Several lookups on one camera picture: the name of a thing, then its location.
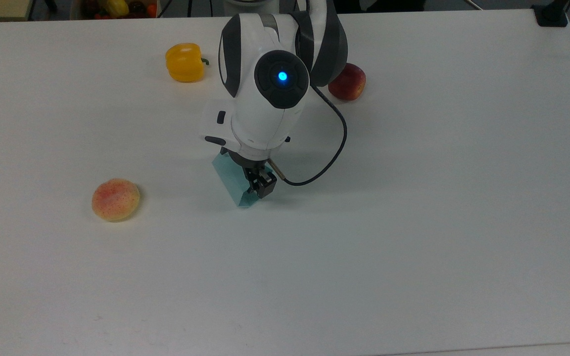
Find yellow toy fruit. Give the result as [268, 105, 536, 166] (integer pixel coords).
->
[104, 0, 130, 18]

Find yellow bell pepper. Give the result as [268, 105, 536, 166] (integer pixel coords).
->
[165, 43, 210, 83]

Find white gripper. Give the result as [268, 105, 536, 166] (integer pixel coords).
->
[200, 98, 291, 199]

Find teal faceted mug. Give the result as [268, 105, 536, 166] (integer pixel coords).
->
[212, 151, 276, 209]

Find box of toy fruit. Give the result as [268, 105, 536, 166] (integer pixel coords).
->
[70, 0, 160, 20]

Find orange pink peach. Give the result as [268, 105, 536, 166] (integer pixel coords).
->
[92, 178, 141, 223]

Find red apple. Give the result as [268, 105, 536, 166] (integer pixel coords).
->
[328, 63, 367, 103]

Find black table clamp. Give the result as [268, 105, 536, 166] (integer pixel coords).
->
[531, 0, 570, 28]

